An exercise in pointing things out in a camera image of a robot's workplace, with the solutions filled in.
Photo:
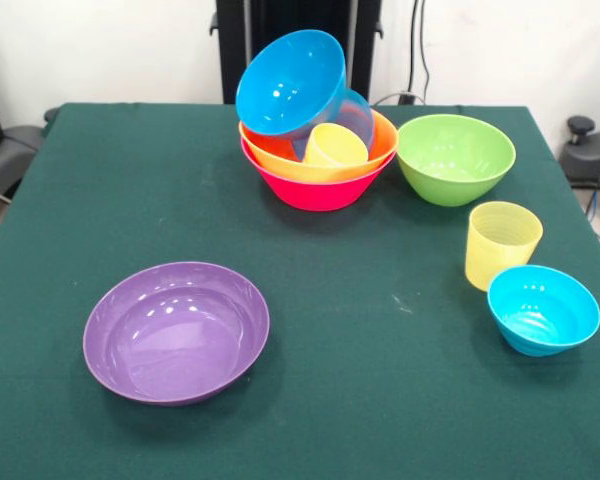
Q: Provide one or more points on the large pink plastic bowl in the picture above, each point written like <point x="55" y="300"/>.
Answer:
<point x="320" y="195"/>

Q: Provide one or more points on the yellow-orange plastic cup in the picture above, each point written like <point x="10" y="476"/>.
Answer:
<point x="337" y="145"/>

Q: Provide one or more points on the large orange plastic bowl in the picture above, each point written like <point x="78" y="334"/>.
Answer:
<point x="385" y="140"/>

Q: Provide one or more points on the translucent blue ribbed bowl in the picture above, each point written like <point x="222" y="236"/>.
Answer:
<point x="357" y="115"/>

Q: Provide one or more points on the large blue plastic bowl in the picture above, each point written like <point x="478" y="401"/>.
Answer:
<point x="290" y="85"/>

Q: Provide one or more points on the purple plastic bowl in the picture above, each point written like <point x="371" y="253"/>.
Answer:
<point x="175" y="340"/>

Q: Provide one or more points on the green plastic bowl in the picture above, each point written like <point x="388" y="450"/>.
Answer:
<point x="455" y="160"/>

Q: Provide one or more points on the black power adapter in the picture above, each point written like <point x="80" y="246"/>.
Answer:
<point x="405" y="98"/>

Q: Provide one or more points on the translucent yellow plastic cup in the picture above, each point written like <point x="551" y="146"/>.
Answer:
<point x="500" y="240"/>

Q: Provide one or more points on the dark green tablecloth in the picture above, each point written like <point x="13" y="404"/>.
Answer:
<point x="55" y="300"/>

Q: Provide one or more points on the small cyan plastic bowl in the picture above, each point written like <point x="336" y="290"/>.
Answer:
<point x="545" y="310"/>

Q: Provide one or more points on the black office chair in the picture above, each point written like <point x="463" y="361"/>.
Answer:
<point x="15" y="145"/>

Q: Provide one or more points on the black swivel chair base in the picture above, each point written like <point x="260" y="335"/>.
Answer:
<point x="590" y="155"/>

